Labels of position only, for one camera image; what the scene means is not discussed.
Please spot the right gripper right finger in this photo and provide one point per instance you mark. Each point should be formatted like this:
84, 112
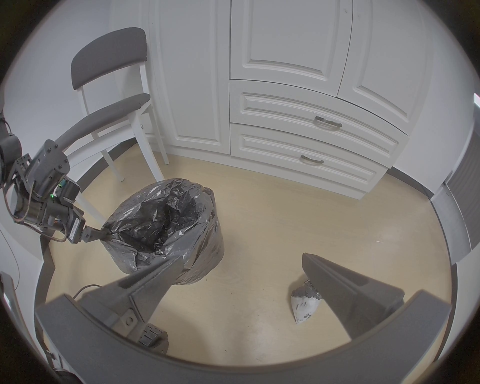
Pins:
345, 296

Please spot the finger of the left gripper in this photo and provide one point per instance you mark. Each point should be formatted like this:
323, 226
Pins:
93, 234

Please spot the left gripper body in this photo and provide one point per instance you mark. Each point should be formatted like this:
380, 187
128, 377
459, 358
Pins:
48, 215

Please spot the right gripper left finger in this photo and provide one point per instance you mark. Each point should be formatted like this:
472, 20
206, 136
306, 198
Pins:
142, 292

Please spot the white printed wrapper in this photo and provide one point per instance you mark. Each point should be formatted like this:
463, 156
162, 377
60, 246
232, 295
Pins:
303, 305

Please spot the black plastic bag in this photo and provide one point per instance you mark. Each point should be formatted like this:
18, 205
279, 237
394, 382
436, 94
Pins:
202, 240

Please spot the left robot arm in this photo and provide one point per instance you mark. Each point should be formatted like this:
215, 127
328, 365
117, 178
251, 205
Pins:
48, 165

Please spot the white chair grey cushions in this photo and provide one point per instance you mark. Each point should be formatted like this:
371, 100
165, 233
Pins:
108, 52

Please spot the white wardrobe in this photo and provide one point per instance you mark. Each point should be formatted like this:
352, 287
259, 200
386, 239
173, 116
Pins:
292, 33

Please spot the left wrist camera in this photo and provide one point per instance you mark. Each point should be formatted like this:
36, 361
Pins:
69, 191

